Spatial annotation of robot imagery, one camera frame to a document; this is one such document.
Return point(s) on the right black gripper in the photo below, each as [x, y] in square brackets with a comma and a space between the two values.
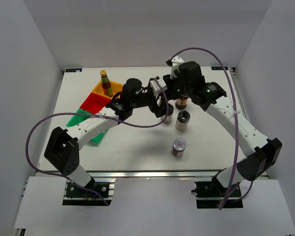
[169, 82]

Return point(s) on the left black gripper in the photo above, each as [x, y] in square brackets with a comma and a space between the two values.
[158, 111]

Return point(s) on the red chili sauce bottle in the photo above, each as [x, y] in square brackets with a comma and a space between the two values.
[106, 85]

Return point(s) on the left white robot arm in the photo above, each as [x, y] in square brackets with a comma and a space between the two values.
[63, 147]

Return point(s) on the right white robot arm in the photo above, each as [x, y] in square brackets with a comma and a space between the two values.
[260, 152]

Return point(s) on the red-lid sauce jar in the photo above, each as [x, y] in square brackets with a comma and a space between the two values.
[181, 103]

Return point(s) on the right blue table label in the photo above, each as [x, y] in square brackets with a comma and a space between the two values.
[219, 68]

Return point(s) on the blue table label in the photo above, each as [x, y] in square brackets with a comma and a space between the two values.
[73, 70]
[219, 68]

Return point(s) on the black-cap spice shaker right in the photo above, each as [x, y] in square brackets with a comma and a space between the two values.
[182, 120]

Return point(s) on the black-cap spice shaker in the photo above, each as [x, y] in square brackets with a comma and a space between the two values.
[182, 120]
[169, 116]

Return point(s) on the red plastic bin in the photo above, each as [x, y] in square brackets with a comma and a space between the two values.
[94, 103]

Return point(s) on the black-cap spice shaker left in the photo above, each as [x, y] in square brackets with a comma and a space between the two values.
[169, 116]

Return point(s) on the green plastic bin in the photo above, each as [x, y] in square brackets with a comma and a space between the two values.
[78, 119]

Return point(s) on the left blue table label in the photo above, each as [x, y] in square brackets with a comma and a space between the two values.
[73, 70]

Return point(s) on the silver-lid spice jar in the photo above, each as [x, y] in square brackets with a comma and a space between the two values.
[178, 148]

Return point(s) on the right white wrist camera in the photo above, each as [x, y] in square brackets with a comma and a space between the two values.
[174, 64]

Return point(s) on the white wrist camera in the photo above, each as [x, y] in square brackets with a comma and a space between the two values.
[158, 85]
[174, 64]

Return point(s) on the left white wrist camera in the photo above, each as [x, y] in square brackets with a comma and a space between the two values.
[158, 85]

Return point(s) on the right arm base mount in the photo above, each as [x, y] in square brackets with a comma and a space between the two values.
[209, 196]

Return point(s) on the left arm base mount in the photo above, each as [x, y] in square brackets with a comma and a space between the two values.
[74, 196]

